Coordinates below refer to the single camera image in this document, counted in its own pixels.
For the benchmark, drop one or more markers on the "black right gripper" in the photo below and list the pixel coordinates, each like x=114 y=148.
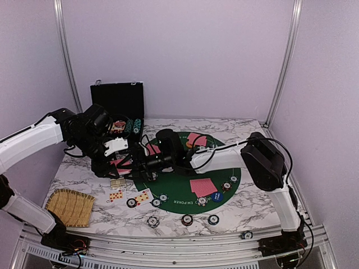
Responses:
x=140 y=158

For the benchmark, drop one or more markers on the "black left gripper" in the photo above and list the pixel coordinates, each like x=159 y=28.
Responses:
x=100 y=168

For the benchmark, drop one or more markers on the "face-down card mat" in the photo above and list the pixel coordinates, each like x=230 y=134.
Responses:
x=153 y=149

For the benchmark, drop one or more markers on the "face-up hearts card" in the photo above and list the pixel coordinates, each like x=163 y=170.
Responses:
x=116 y=195

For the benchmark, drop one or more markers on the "face-down card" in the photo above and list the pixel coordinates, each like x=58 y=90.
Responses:
x=207 y=192
x=191 y=137

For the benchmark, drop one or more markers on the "face-up diamonds card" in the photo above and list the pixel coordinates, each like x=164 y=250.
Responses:
x=143 y=197

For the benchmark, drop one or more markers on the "red black chip stack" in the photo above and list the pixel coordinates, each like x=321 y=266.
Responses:
x=187 y=220

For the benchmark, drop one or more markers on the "black white chip stack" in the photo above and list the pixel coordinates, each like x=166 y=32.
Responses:
x=153 y=221

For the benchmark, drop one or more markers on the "blue green chip stack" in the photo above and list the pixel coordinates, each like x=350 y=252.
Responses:
x=213 y=219

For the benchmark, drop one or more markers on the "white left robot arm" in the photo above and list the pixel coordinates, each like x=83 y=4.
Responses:
x=46 y=132

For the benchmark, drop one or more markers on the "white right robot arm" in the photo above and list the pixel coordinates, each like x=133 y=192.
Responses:
x=258 y=154

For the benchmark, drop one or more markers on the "striped blue yellow card box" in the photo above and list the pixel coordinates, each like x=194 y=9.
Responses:
x=118 y=183

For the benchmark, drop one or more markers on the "round green poker mat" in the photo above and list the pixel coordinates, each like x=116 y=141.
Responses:
x=181 y=199

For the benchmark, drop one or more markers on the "woven bamboo tray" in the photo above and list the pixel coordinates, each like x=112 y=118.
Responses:
x=73 y=208

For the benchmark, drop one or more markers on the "blue small blind button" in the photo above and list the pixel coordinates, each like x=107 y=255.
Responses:
x=217 y=197

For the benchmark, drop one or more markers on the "black poker chip case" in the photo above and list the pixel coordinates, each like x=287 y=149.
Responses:
x=125 y=104

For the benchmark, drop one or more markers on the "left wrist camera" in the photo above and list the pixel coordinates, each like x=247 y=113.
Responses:
x=114 y=145

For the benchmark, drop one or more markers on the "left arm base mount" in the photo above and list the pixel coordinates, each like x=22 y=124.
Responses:
x=59 y=238

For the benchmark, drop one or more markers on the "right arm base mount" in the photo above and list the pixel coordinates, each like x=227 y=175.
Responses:
x=286 y=242

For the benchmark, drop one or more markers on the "left aluminium frame post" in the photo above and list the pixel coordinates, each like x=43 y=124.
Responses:
x=60 y=22

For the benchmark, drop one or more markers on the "aluminium frame post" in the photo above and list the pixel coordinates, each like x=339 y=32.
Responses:
x=60 y=22
x=288 y=54

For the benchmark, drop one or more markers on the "aluminium front rail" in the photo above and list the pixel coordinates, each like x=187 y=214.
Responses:
x=110 y=251

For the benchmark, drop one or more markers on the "right aluminium frame post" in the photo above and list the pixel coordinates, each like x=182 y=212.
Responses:
x=288 y=54

